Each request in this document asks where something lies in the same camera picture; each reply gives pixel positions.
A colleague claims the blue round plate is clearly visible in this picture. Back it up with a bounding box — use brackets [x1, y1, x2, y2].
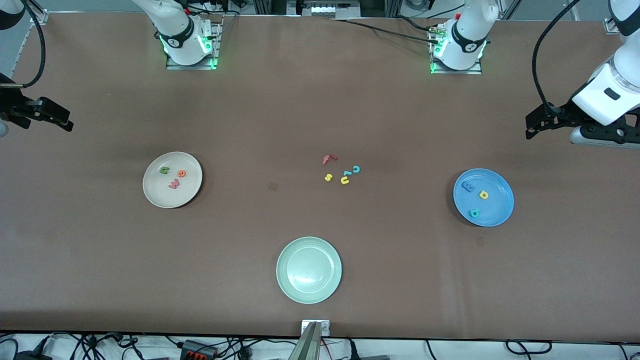
[453, 168, 515, 228]

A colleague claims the brown table cover mat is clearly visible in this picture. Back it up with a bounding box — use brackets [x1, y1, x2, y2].
[0, 11, 640, 343]

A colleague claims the beige round plate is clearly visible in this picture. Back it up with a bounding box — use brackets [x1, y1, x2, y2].
[142, 151, 204, 209]

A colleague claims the grey terminal block device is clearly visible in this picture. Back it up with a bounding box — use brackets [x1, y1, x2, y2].
[300, 0, 362, 20]

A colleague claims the black orange power strip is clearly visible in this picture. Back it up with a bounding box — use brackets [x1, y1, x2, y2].
[180, 340, 219, 360]

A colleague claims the pale green round plate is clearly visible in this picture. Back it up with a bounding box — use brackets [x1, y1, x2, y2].
[276, 236, 343, 305]

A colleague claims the aluminium frame profile with bracket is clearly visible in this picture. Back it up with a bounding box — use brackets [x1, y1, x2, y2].
[27, 0, 49, 26]

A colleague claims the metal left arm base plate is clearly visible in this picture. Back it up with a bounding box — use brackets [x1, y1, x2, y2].
[430, 25, 483, 76]

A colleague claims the slanted aluminium frame profile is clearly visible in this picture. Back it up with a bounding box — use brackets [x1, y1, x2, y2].
[497, 0, 521, 21]

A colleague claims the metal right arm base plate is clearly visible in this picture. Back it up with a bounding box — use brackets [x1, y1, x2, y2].
[166, 15, 221, 71]

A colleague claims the short black table cable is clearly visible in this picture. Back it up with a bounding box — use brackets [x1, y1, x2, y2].
[395, 16, 437, 32]

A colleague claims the black looped floor cable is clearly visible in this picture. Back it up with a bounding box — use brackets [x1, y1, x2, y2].
[505, 340, 553, 356]

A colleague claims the long black table cable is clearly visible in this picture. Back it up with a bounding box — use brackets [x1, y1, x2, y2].
[330, 18, 441, 45]

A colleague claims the small metal clamp bracket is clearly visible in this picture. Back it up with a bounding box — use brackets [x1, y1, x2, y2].
[301, 320, 331, 337]

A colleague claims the grey aluminium camera pole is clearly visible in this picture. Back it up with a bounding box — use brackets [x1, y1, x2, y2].
[288, 322, 321, 360]

